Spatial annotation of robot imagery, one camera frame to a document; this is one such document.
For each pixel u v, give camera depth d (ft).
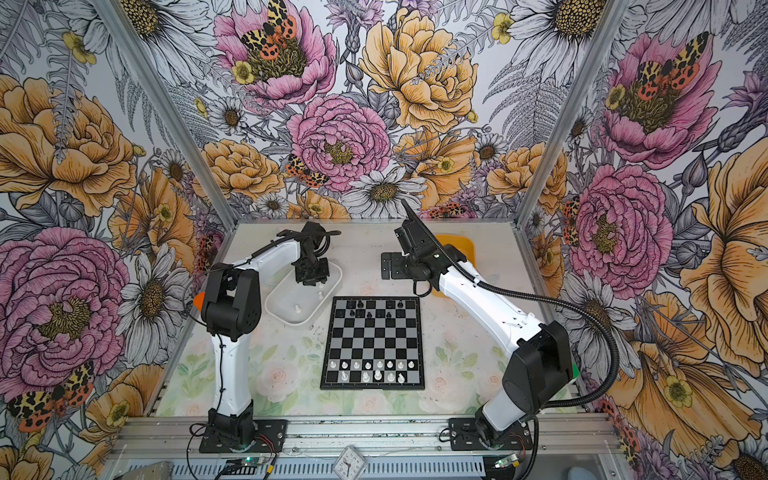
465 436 2.41
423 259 1.92
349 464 2.26
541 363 1.38
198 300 3.29
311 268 2.92
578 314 1.40
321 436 2.49
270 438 2.41
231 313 1.87
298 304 3.10
